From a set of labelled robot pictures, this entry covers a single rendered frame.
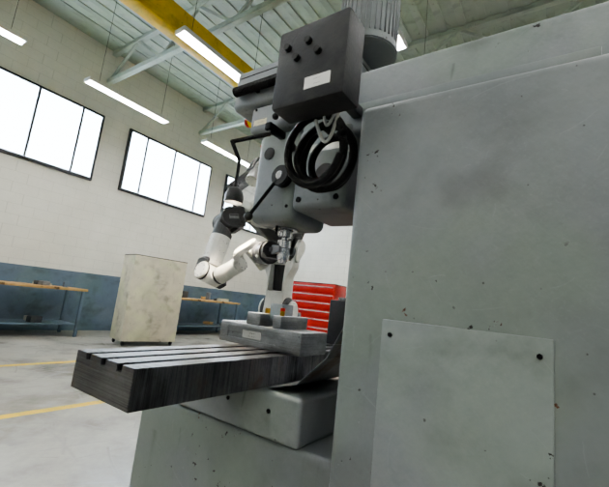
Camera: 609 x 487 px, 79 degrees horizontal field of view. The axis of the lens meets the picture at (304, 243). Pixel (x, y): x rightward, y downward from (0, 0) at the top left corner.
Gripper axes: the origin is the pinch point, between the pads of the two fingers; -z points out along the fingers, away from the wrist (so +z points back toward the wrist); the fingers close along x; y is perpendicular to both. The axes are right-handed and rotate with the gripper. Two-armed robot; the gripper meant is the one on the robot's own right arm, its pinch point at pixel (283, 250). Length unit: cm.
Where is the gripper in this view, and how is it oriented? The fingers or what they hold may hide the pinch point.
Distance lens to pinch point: 126.1
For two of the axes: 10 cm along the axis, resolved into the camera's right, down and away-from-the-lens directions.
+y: -1.1, 9.8, -1.5
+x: 8.5, 1.8, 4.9
